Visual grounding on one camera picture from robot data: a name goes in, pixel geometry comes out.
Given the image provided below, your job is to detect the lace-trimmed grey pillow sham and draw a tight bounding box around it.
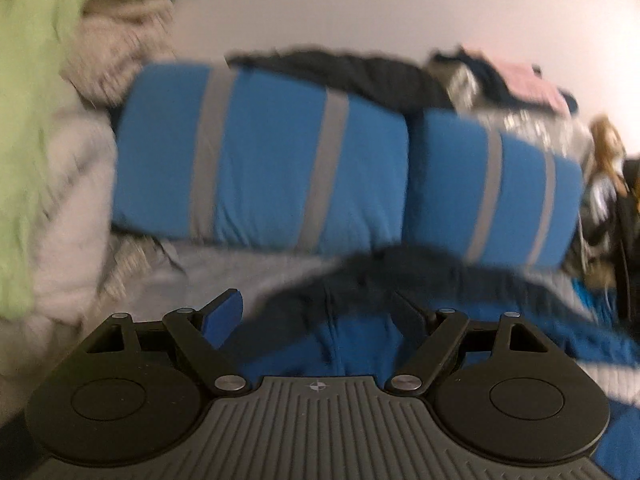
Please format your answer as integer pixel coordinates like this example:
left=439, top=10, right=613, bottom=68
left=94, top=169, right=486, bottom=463
left=100, top=234, right=187, bottom=307

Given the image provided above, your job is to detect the navy cloth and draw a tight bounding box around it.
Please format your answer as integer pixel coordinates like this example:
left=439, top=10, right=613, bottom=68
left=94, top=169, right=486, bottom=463
left=434, top=50, right=577, bottom=111

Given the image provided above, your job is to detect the blue and navy fleece jacket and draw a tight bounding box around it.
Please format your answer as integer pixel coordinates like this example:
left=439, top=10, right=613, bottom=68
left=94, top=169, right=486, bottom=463
left=240, top=245, right=640, bottom=463

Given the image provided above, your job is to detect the pink cloth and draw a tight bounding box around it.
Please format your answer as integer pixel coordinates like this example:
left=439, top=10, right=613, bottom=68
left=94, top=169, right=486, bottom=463
left=464, top=47, right=572, bottom=113

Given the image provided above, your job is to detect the lime green cloth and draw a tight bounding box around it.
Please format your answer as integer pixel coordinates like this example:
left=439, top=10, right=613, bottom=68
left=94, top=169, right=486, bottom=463
left=0, top=0, right=177, bottom=320

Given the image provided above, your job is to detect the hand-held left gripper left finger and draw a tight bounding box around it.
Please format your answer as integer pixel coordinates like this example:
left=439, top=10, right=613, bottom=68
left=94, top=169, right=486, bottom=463
left=80, top=288, right=249, bottom=396

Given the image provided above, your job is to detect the blue grey-striped pillow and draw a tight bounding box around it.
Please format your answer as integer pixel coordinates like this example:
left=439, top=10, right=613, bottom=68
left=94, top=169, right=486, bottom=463
left=402, top=109, right=585, bottom=272
left=110, top=61, right=417, bottom=257

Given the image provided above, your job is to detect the brown teddy bear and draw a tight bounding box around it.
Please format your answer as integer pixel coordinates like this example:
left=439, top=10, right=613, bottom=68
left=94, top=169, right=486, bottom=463
left=590, top=115, right=632, bottom=198

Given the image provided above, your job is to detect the black garment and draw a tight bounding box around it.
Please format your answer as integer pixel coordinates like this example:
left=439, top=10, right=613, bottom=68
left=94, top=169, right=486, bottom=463
left=227, top=47, right=452, bottom=112

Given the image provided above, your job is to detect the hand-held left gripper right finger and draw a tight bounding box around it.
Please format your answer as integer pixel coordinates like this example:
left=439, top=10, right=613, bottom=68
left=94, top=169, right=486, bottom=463
left=387, top=290, right=548, bottom=396

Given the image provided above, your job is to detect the cream quilted comforter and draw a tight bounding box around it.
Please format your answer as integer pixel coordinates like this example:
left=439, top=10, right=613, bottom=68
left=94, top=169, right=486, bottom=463
left=0, top=0, right=177, bottom=411

